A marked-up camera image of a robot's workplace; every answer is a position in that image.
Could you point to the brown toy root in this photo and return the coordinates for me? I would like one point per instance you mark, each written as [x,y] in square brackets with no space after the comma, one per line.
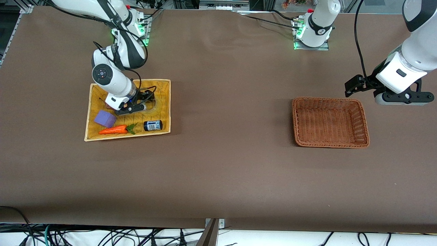
[101,100]

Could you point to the small black blue can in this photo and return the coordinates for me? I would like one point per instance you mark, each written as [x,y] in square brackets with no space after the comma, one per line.
[152,125]

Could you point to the brown wedge post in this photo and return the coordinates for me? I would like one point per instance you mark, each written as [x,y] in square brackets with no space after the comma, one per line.
[209,235]

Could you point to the orange toy carrot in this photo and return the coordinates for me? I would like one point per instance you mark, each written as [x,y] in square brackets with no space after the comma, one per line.
[112,130]

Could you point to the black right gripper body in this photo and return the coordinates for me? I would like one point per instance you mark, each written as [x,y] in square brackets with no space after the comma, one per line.
[141,97]

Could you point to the purple foam block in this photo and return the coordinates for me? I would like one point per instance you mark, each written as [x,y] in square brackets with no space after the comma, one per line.
[105,118]

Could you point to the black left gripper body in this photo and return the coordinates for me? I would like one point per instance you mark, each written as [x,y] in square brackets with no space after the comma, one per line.
[369,81]

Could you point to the clear tape roll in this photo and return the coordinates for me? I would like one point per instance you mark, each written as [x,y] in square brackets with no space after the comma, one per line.
[156,106]

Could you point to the brown wicker basket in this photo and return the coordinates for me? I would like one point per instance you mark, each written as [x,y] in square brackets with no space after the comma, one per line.
[329,123]

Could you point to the yellow wicker basket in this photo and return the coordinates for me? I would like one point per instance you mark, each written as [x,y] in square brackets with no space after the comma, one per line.
[160,116]

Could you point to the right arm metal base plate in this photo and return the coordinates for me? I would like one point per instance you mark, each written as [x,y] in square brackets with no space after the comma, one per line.
[147,34]

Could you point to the aluminium frame rail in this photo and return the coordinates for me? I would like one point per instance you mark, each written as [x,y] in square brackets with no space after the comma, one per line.
[223,4]

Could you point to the metal table edge bracket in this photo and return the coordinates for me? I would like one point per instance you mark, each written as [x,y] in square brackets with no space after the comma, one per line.
[221,222]

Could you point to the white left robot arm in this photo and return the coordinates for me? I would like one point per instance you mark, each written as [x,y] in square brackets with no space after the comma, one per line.
[414,51]

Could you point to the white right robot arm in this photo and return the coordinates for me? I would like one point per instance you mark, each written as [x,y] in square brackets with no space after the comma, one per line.
[117,82]

